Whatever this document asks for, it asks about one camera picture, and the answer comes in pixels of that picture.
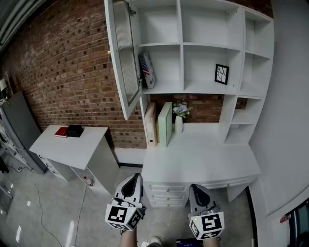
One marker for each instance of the white wall shelf unit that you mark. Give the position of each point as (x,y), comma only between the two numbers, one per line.
(166,89)

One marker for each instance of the white desk with drawers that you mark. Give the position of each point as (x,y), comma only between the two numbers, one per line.
(198,159)

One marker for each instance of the white vase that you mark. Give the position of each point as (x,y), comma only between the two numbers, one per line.
(178,125)

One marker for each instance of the person's left forearm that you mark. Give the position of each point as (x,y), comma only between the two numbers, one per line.
(128,240)

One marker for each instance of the black picture frame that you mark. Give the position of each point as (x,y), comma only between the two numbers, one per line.
(221,74)

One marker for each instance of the pale green binder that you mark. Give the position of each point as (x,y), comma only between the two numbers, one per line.
(165,125)

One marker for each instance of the person's right forearm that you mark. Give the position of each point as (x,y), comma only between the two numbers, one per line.
(213,243)

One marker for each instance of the white flower bouquet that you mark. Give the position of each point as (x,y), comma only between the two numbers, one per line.
(181,109)

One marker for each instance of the person's white shoe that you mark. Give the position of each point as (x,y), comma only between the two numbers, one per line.
(156,240)

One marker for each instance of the grey tall cabinet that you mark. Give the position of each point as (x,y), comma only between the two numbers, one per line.
(19,120)

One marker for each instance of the red capped bottle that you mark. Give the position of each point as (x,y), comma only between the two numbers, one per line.
(89,182)

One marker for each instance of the white side table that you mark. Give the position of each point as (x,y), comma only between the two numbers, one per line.
(72,149)

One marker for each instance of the red book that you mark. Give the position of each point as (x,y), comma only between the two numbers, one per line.
(60,132)

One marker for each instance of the white cabinet glass door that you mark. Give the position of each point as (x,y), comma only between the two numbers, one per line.
(113,53)

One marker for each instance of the flag-patterned book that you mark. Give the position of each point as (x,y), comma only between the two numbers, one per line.
(147,70)

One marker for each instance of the black box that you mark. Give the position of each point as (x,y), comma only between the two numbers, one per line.
(74,131)

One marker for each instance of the dark glass door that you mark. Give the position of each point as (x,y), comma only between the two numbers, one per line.
(299,224)

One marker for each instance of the black device with screen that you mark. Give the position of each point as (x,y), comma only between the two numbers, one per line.
(188,243)

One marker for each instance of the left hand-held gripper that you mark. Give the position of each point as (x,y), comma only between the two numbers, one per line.
(117,214)

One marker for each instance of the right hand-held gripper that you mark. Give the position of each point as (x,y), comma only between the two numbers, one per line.
(210,223)

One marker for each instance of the beige binder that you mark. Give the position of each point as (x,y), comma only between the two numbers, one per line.
(150,125)

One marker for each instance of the red white wall sign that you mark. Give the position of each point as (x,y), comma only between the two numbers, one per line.
(285,219)

